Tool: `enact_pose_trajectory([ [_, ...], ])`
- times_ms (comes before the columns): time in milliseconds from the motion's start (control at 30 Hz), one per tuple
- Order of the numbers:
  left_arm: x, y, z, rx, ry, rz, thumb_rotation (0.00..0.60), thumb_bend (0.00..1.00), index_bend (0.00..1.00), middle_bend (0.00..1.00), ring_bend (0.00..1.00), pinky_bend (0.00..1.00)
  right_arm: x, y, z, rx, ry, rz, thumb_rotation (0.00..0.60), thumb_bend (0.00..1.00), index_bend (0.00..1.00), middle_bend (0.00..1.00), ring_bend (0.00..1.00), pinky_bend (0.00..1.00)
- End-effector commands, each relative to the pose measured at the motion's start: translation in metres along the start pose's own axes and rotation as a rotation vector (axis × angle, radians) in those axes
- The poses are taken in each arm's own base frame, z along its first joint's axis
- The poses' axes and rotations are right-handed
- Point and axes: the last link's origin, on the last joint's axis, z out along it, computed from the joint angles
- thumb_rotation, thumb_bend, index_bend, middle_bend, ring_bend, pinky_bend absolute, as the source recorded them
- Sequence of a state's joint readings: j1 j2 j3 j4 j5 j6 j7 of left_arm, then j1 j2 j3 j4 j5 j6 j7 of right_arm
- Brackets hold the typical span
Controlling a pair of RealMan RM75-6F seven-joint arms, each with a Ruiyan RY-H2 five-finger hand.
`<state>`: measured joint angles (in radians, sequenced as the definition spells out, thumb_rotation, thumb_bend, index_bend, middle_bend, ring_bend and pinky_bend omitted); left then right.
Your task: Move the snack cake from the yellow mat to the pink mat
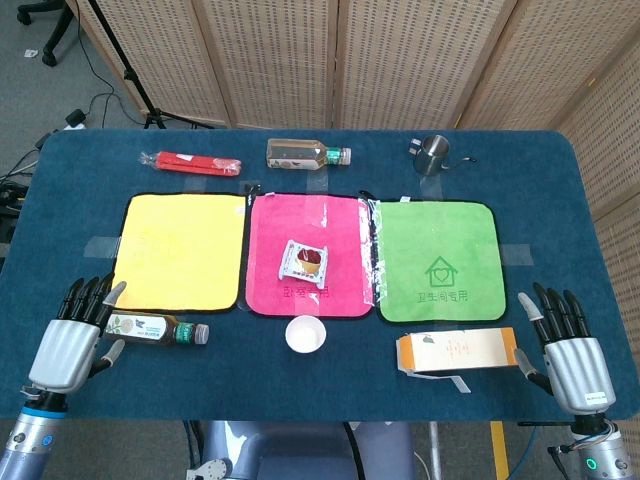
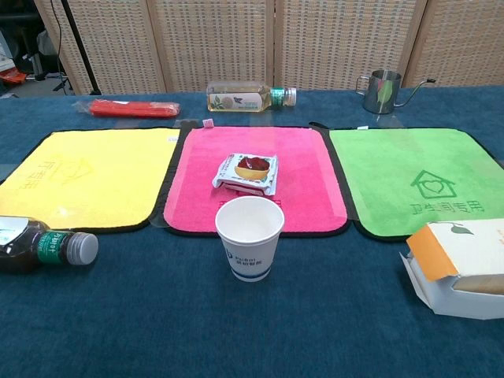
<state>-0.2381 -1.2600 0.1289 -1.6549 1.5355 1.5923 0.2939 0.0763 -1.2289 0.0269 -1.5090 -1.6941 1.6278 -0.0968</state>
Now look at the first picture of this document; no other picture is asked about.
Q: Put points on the steel long-spout pitcher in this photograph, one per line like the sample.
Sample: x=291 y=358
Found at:
x=430 y=157

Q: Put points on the silver table leg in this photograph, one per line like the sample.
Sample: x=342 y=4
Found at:
x=435 y=450

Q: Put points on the yellow cloth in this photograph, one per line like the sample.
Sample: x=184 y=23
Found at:
x=180 y=250

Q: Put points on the grey robot torso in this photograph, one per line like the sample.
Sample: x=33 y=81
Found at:
x=300 y=452

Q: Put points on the blue felt table cover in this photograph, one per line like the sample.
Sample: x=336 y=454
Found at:
x=300 y=390

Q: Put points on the black office chair base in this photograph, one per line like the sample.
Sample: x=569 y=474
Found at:
x=52 y=37

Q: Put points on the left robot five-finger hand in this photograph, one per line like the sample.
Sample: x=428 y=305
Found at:
x=62 y=355

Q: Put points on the orange white carton box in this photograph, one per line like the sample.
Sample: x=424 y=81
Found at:
x=460 y=350

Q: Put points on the pink cloth house print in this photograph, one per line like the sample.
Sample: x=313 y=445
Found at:
x=310 y=215

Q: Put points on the black power strip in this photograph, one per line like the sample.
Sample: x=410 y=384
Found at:
x=12 y=197

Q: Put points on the red snack pack clear wrap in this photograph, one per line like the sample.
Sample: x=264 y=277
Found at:
x=195 y=162

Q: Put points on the black power adapter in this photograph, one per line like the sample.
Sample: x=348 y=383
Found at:
x=75 y=120

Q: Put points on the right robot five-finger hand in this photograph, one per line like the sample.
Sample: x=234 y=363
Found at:
x=577 y=372

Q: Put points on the pale tea bottle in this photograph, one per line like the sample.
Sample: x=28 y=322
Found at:
x=295 y=152

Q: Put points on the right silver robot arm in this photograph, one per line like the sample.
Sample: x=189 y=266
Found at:
x=602 y=457

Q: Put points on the small snack packet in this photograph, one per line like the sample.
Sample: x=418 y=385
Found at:
x=302 y=262

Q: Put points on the black tripod stand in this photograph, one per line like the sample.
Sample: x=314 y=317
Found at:
x=142 y=95

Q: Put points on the white paper scrap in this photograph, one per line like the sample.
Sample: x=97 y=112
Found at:
x=31 y=52

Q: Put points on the dark tea bottle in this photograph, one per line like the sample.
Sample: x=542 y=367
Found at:
x=145 y=329

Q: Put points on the white paper cup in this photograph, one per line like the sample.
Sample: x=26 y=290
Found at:
x=305 y=335

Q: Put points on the green cloth house print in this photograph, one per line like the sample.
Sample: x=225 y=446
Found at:
x=440 y=235

